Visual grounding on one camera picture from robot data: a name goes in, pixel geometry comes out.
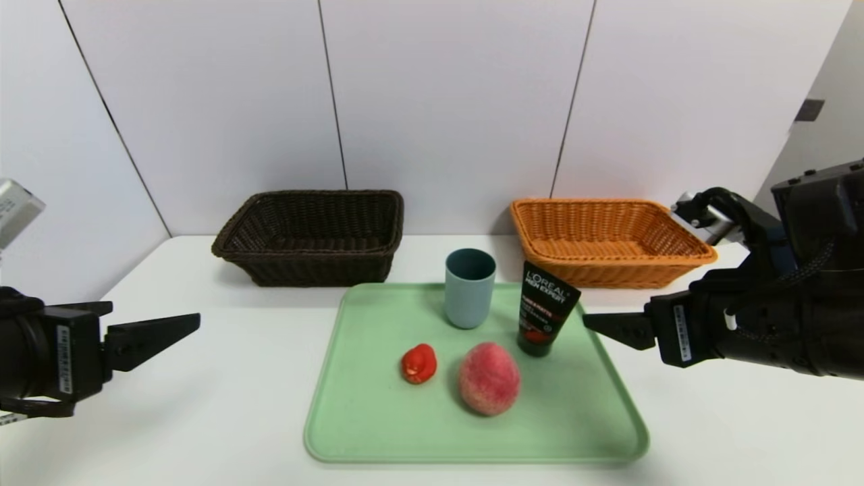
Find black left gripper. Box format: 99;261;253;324
0;301;201;402

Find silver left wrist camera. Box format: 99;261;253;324
0;179;46;249

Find dark brown wicker basket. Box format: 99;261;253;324
211;190;405;288

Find light green plastic tray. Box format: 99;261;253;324
304;282;650;464

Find blue-grey plastic cup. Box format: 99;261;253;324
444;248;497;330

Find black face wash tube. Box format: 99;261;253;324
517;261;582;357

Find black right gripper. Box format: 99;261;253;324
582;269;805;369

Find orange wicker basket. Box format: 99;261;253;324
509;198;718;290

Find thin black cable white tag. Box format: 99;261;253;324
0;397;76;426

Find pink peach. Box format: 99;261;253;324
458;342;521;416

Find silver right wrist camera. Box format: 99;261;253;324
672;191;736;245

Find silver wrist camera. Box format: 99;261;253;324
0;179;46;249
672;191;736;245

